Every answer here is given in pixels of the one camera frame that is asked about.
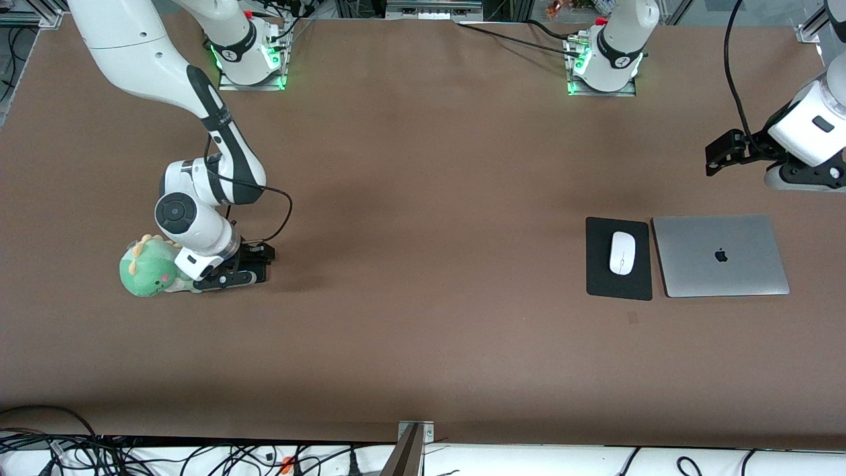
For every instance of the grey power strip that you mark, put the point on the grey power strip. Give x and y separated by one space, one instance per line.
433 8

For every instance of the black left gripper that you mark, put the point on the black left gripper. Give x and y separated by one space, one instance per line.
749 145

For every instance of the white computer mouse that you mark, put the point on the white computer mouse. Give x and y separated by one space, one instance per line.
622 252

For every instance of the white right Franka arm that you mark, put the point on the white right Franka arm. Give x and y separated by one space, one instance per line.
132 39

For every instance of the aluminium corner profile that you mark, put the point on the aluminium corner profile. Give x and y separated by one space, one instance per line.
811 26

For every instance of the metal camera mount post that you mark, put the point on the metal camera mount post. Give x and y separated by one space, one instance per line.
410 449

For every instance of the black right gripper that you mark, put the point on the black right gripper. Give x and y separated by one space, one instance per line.
252 254

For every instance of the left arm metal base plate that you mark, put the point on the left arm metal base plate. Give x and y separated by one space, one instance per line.
601 93

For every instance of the green plush dinosaur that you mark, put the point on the green plush dinosaur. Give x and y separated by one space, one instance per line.
147 271

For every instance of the silver laptop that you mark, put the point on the silver laptop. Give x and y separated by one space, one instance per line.
720 254

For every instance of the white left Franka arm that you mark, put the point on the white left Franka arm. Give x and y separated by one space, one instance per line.
618 39

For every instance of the black mouse pad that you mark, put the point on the black mouse pad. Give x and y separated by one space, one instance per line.
598 277

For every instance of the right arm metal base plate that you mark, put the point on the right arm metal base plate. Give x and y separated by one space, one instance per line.
251 86

